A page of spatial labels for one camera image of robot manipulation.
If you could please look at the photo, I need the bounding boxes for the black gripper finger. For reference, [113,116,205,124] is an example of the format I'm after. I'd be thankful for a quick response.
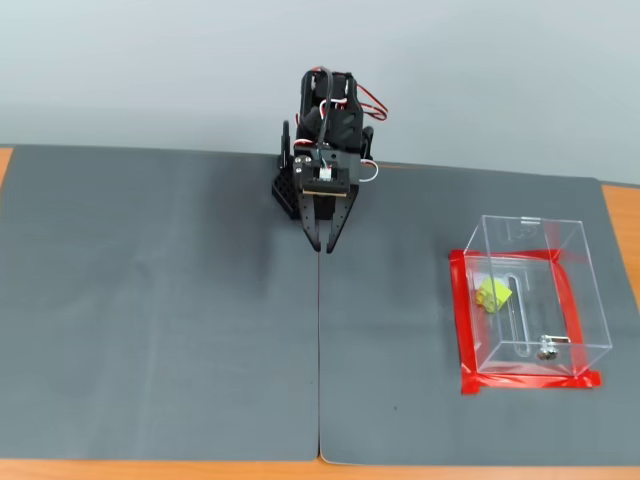
[324,183,361,256]
[295,192,323,253]

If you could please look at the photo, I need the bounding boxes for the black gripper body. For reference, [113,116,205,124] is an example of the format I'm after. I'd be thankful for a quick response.
[292,144,362,199]

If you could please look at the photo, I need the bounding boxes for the green lego block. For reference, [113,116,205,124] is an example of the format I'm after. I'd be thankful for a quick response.
[474,277,514,315]

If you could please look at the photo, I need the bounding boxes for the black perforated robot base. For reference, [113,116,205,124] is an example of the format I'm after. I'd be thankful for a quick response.
[269,167,302,224]

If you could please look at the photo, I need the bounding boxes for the transparent acrylic box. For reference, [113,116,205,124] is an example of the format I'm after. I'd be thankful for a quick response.
[464,214,614,379]

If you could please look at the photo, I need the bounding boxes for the metal box latch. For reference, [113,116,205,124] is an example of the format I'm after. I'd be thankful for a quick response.
[536,335,572,362]

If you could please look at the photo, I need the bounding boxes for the grey foam mat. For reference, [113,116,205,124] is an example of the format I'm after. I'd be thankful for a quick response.
[317,162,640,469]
[0,144,321,463]

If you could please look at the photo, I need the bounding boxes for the red tape strip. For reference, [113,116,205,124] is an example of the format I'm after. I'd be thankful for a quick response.
[549,259,590,379]
[448,250,484,396]
[448,248,566,264]
[459,370,603,398]

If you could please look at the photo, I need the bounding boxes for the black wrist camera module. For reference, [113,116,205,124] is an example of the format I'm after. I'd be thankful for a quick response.
[301,149,350,198]

